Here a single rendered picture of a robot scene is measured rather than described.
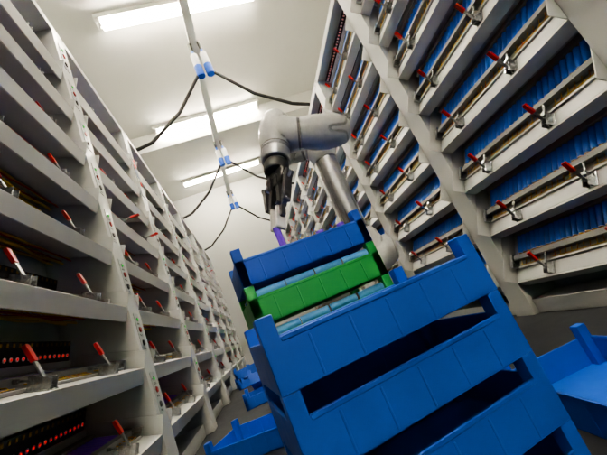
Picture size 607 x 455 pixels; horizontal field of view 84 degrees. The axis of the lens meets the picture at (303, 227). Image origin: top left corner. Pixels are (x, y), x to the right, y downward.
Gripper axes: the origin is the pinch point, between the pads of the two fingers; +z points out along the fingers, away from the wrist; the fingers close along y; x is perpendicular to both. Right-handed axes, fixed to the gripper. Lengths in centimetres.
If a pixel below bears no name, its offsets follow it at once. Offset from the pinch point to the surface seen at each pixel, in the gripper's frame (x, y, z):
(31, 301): 45, 16, 26
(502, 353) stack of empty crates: 0, -44, 44
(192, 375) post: -28, 110, 20
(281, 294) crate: 7.3, -10.0, 26.1
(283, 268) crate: 7.5, -11.1, 20.9
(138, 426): 11, 54, 44
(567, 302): -88, -35, 19
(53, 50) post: 66, 53, -84
